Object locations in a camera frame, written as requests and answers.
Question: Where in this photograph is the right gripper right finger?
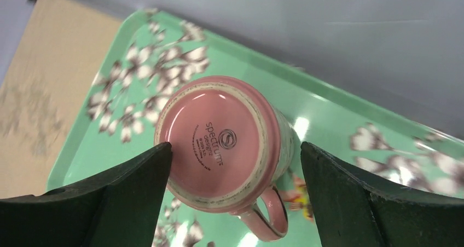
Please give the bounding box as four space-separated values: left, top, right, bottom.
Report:
300 142 463 246

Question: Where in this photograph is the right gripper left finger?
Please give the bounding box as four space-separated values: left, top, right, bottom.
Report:
1 142 172 246

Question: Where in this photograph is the pink mug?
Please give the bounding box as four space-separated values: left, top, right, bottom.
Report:
154 76 295 242

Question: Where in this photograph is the green floral tray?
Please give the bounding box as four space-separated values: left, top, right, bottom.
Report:
46 8 464 247

